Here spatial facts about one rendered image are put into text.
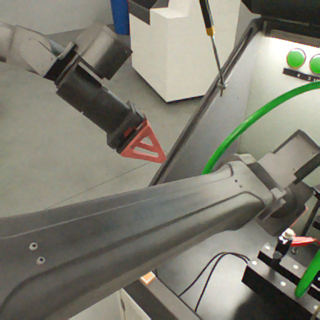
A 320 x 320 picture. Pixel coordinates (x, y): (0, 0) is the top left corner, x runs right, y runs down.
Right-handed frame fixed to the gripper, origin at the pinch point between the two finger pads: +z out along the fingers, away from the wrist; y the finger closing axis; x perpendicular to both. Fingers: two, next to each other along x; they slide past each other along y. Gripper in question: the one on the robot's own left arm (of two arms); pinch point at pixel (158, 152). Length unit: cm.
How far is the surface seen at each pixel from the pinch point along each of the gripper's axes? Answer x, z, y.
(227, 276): 18, 48, 11
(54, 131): 103, 4, 258
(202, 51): -67, 74, 286
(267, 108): -18.4, 7.9, -2.8
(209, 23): -25.2, -4.3, 17.7
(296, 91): -23.8, 10.0, -2.3
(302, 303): 4.4, 46.9, -8.8
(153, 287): 27.4, 24.8, 3.0
